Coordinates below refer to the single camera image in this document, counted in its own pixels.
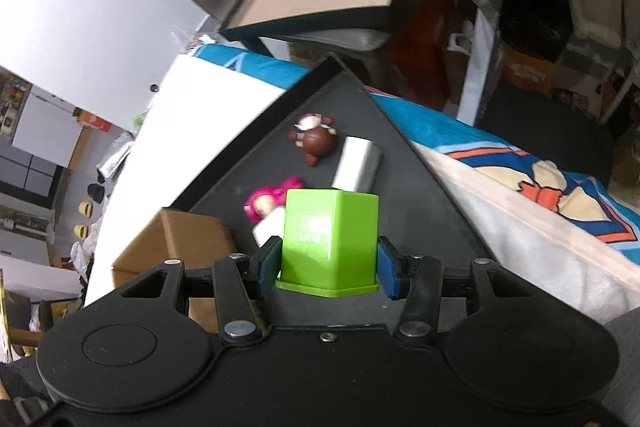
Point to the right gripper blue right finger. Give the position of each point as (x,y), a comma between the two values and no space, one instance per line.
(393,270)

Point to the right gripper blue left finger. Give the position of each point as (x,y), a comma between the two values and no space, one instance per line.
(264,268)

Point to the pink bear figurine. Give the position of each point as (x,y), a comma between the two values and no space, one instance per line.
(265,199)

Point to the green plastic box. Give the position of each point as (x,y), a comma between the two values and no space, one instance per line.
(329,243)

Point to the brown cardboard box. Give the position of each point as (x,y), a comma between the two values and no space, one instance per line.
(197,241)

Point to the white lavender cube charger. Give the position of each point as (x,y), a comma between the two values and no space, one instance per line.
(358,165)

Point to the white plug adapter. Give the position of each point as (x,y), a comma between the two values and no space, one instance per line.
(271,225)

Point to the black shallow tray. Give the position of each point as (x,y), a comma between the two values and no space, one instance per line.
(416,211)

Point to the cartoon print blue blanket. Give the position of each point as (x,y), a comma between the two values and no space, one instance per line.
(560,230)

